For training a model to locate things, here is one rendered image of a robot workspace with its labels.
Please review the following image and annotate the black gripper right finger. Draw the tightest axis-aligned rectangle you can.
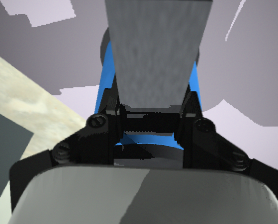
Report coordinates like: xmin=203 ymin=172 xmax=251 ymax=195
xmin=173 ymin=84 xmax=278 ymax=200

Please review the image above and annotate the blue kettle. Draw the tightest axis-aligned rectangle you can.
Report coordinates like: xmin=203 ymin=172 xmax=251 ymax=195
xmin=94 ymin=0 xmax=213 ymax=168

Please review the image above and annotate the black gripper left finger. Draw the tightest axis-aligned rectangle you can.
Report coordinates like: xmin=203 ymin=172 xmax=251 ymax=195
xmin=9 ymin=74 xmax=124 ymax=213

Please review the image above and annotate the dark grey round disk with central stud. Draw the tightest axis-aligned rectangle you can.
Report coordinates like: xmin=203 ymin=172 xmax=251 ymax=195
xmin=100 ymin=27 xmax=200 ymax=67

